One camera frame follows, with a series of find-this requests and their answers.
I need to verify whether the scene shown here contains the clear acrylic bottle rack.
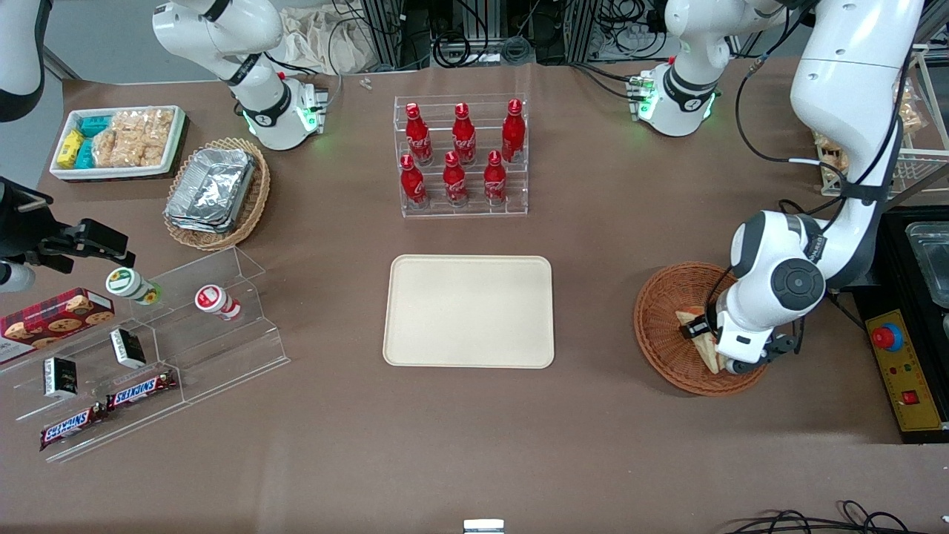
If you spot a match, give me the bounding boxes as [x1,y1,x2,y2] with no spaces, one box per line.
[393,94,529,218]

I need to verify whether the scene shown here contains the aluminium foil tray stack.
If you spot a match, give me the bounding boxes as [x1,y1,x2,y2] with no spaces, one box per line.
[164,148,257,235]

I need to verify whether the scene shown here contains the white rectangular snack tray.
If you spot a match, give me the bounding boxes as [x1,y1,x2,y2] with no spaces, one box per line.
[49,105,186,181]

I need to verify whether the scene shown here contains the red lid yogurt bottle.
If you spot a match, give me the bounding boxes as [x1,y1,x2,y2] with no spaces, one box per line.
[194,285,244,322]

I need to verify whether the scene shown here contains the grey metal bar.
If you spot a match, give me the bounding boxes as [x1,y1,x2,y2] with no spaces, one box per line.
[882,175,949,213]

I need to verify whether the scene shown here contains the black appliance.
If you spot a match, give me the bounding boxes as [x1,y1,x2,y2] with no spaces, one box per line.
[851,206,949,446]

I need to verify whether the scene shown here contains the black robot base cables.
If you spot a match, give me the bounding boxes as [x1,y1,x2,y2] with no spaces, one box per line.
[265,50,345,113]
[569,59,647,102]

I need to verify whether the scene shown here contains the yellow snack packet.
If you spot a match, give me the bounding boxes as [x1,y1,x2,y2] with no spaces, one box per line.
[57,130,87,166]

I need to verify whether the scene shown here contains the black table cable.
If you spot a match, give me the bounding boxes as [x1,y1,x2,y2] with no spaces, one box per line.
[777,198,846,217]

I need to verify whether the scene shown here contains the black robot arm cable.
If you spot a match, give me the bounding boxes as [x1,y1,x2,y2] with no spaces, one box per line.
[734,7,850,186]

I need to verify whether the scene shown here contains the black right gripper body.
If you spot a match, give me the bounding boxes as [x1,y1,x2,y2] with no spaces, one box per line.
[0,177,75,263]

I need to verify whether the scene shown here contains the steel pan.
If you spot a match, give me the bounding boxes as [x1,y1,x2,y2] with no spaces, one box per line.
[905,221,949,309]

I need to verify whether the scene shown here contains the black floor cable bundle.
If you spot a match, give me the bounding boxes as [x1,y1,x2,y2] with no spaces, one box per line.
[727,500,949,534]

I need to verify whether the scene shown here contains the small black carton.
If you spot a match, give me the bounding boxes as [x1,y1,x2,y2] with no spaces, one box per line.
[110,329,148,370]
[42,357,79,401]

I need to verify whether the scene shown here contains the oval tan wicker basket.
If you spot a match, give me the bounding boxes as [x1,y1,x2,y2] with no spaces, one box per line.
[163,137,271,251]

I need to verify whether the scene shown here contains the beige rectangular tray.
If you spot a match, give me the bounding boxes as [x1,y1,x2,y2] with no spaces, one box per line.
[383,254,555,369]

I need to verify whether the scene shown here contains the beige cloth bag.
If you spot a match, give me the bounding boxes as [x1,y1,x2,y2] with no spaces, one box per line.
[279,4,388,76]

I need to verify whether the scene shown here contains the aluminium frame post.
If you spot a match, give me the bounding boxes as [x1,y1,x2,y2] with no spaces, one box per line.
[367,0,406,69]
[572,0,603,62]

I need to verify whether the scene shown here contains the red cola bottle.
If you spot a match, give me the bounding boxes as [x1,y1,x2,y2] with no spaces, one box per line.
[501,99,526,164]
[443,151,469,208]
[400,154,429,209]
[406,102,434,165]
[452,102,477,165]
[483,151,509,207]

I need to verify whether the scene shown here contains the white wire rack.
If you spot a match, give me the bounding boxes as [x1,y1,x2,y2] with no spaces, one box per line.
[812,44,949,199]

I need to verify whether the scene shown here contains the clear acrylic stepped display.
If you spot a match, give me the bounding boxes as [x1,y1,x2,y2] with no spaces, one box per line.
[0,247,291,464]

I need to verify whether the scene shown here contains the green lid yogurt bottle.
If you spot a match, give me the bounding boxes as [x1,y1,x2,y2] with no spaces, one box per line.
[105,267,163,307]

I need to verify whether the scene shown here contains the red cookie box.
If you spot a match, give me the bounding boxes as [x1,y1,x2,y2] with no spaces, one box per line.
[0,288,116,365]

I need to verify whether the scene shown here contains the Snickers chocolate bar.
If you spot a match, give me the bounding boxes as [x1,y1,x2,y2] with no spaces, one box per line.
[39,404,109,452]
[106,369,179,412]

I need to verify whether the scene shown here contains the triangular sandwich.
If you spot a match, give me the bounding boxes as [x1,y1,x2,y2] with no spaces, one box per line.
[675,304,733,375]

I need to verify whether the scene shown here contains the yellow emergency stop box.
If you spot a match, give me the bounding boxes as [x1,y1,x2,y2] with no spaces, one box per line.
[865,311,948,434]

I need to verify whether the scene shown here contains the round brown wicker basket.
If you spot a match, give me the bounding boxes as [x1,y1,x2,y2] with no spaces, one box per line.
[634,261,776,398]

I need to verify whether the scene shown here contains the black cable coil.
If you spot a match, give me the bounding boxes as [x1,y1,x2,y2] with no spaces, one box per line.
[432,31,473,69]

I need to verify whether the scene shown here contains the grey cable coil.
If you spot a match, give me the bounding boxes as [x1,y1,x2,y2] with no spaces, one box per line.
[500,35,535,65]

